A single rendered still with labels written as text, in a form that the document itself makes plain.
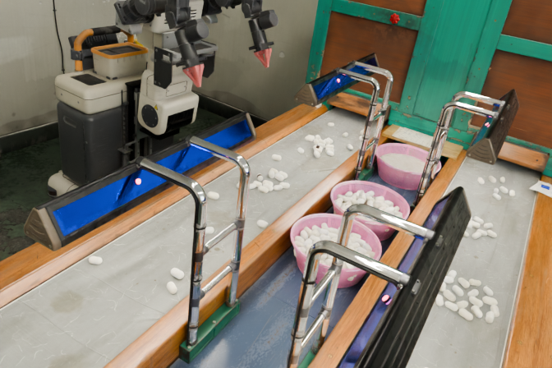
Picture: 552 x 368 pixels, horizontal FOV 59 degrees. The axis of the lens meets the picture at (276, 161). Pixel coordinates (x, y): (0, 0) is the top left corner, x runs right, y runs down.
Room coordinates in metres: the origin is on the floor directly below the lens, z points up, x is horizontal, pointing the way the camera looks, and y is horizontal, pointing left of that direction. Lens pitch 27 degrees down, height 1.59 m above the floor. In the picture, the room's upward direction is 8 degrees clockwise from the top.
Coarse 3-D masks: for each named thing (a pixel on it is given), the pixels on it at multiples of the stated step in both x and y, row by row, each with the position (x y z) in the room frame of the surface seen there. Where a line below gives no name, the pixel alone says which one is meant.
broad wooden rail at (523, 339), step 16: (544, 176) 1.83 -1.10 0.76; (544, 208) 1.55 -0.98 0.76; (544, 224) 1.43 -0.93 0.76; (528, 240) 1.33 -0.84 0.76; (544, 240) 1.33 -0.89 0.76; (528, 256) 1.23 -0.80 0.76; (544, 256) 1.24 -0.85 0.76; (528, 272) 1.15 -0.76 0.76; (544, 272) 1.16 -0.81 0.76; (528, 288) 1.07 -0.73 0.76; (544, 288) 1.08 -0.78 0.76; (528, 304) 1.01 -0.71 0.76; (544, 304) 1.02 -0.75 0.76; (512, 320) 0.94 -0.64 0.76; (528, 320) 0.94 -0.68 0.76; (544, 320) 0.95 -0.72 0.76; (512, 336) 0.88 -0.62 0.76; (528, 336) 0.89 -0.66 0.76; (544, 336) 0.90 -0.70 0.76; (512, 352) 0.83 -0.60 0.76; (528, 352) 0.84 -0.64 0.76; (544, 352) 0.84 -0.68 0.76
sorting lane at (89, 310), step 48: (288, 144) 1.83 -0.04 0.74; (336, 144) 1.90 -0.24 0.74; (288, 192) 1.44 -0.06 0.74; (144, 240) 1.07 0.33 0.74; (192, 240) 1.10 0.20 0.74; (48, 288) 0.84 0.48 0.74; (96, 288) 0.86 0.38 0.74; (144, 288) 0.89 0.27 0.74; (0, 336) 0.69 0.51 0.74; (48, 336) 0.71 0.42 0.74; (96, 336) 0.73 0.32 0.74
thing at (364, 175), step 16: (352, 64) 1.83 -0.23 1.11; (368, 64) 1.81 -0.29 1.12; (368, 80) 1.64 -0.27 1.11; (384, 96) 1.76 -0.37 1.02; (368, 112) 1.64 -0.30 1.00; (384, 112) 1.76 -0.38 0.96; (368, 128) 1.63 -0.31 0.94; (368, 144) 1.71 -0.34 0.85; (368, 160) 1.77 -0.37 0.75; (368, 176) 1.74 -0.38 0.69
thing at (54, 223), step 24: (240, 120) 1.15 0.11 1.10; (216, 144) 1.04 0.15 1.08; (240, 144) 1.10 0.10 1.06; (120, 168) 0.80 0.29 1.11; (192, 168) 0.94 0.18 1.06; (72, 192) 0.70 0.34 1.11; (96, 192) 0.73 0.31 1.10; (120, 192) 0.77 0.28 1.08; (144, 192) 0.81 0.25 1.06; (48, 216) 0.64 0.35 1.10; (72, 216) 0.67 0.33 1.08; (96, 216) 0.71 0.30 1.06; (48, 240) 0.63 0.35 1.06; (72, 240) 0.65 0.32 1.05
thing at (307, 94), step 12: (360, 60) 1.90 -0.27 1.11; (372, 60) 2.01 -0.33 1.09; (336, 72) 1.69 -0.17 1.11; (360, 72) 1.86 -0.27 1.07; (372, 72) 1.96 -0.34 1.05; (312, 84) 1.52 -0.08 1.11; (324, 84) 1.59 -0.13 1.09; (336, 84) 1.66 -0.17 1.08; (348, 84) 1.73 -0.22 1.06; (300, 96) 1.51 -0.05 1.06; (312, 96) 1.49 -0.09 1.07; (324, 96) 1.55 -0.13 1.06
